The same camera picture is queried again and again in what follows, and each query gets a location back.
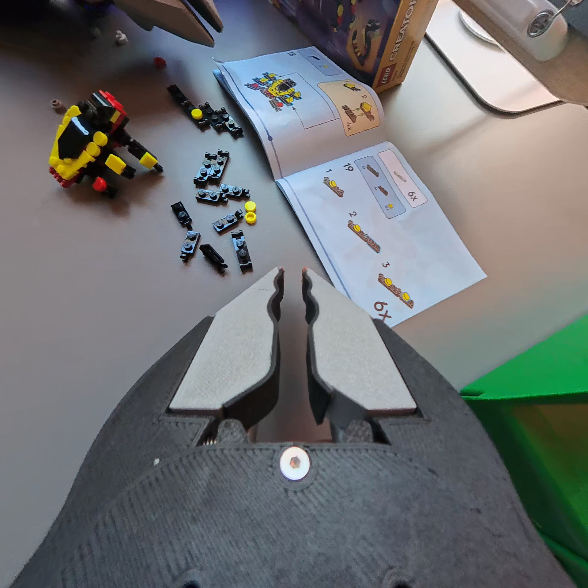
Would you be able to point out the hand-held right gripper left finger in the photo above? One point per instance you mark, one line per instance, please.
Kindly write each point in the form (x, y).
(229, 358)

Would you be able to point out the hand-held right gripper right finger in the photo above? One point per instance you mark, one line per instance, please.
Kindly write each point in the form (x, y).
(356, 363)

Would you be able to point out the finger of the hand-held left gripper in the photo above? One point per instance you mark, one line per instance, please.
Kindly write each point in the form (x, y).
(206, 11)
(170, 18)

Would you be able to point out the small grey lego stud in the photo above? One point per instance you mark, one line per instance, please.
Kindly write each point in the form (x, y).
(57, 104)
(121, 37)

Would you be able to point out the lego instruction booklet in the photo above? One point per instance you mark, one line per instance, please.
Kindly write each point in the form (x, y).
(386, 239)

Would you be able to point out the yellow black red lego model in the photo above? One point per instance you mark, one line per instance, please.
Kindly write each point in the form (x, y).
(87, 142)

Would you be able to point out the scattered black lego plates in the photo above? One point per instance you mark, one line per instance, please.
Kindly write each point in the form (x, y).
(213, 167)

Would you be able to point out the purple lego set box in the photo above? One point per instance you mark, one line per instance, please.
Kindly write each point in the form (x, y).
(367, 36)

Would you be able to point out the green box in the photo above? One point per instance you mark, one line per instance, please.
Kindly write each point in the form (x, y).
(537, 413)

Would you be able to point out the silver monitor stand base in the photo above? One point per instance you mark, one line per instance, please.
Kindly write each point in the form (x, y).
(468, 69)

